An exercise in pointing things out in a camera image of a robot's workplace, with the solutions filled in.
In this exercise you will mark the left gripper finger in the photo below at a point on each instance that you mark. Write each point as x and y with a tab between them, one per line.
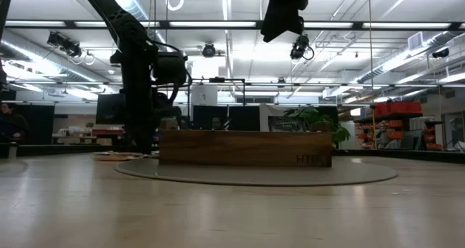
131	131
146	131

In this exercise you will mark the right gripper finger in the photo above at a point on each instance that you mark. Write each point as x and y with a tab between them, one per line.
283	22

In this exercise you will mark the beige vanilla tea bag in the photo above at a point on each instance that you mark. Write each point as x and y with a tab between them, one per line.
153	155

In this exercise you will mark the orange mango tea bag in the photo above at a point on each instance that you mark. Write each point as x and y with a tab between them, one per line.
112	157

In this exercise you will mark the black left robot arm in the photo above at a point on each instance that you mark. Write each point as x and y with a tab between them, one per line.
123	22

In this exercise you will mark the wooden tea organizer box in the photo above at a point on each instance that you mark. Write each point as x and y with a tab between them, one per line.
245	148

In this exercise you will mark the black display screen on stand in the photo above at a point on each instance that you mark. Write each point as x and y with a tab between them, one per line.
109	110

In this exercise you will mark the wooden workbench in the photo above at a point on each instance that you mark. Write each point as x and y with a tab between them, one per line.
80	139

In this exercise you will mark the person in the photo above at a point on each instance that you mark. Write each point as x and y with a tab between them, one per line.
12	126
217	122

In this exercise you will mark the black partition panel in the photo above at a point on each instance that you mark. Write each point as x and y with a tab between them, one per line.
247	110

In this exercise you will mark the round grey mat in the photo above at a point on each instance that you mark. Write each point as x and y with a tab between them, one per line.
254	176

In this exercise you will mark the green potted plant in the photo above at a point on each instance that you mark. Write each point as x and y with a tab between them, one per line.
338	133

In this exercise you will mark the large red storage bin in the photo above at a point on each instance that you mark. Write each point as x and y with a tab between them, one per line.
406	107

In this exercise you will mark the metal storage shelf rack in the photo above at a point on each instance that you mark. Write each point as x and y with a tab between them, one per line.
396	124

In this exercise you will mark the black ceiling speaker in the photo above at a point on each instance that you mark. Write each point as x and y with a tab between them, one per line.
440	53

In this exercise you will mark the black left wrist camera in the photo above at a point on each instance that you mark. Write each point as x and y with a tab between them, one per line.
170	69

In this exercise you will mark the black overhead frame beam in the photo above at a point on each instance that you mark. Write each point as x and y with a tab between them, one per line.
357	25

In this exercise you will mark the round black overhead camera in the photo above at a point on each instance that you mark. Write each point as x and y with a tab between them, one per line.
209	50

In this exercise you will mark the black metal stand frame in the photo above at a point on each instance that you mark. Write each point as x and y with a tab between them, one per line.
217	80

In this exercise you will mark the wide black wall panel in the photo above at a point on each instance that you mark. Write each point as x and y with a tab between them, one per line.
40	124

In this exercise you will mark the grey cylindrical post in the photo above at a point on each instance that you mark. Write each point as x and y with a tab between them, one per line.
12	150

